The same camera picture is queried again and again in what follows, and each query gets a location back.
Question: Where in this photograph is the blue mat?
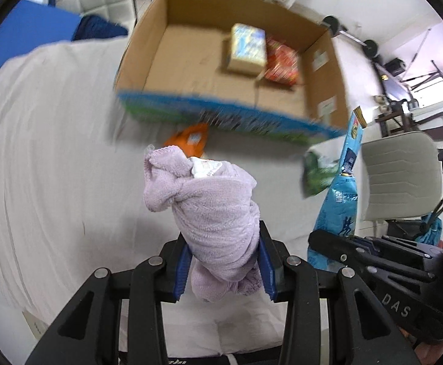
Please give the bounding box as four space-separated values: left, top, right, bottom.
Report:
0 0 82 71

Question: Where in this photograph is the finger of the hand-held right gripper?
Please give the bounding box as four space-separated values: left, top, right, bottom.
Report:
307 230 437 284
353 235 443 260

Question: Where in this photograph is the dark blue cloth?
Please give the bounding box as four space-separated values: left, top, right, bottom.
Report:
72 14 129 42

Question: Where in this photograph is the white bed sheet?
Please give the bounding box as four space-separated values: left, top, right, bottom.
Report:
0 40 364 356

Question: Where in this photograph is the green snack bag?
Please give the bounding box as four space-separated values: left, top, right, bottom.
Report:
301 145 344 198

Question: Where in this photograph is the red snack packet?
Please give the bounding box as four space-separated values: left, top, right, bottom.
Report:
263 35 301 86

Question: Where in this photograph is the dark wooden desk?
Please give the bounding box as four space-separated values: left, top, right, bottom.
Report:
375 99 443 137

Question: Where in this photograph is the yellow and blue packet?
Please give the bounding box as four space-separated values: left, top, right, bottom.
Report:
227 23 268 76

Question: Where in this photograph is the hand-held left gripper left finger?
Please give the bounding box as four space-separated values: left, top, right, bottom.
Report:
26 235 194 365

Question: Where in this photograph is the cardboard box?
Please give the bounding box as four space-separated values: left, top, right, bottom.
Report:
114 0 353 146

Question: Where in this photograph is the beige plastic chair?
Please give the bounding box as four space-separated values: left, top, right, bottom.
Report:
358 131 443 224

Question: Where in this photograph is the white paper tag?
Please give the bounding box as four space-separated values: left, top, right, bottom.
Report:
22 309 49 342

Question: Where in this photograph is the orange snack packet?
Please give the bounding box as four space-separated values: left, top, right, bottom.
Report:
164 122 209 159

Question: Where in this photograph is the blue plastic bag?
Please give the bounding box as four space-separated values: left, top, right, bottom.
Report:
415 213 443 245

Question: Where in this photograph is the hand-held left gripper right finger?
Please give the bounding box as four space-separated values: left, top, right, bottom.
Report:
257 221 420 365

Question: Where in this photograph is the lavender fleece towel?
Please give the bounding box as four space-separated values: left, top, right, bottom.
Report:
143 145 262 304

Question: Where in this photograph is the blue snack bag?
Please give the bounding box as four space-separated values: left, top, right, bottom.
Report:
307 107 367 272

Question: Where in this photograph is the black barbell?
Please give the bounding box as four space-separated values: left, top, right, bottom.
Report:
321 15 379 59

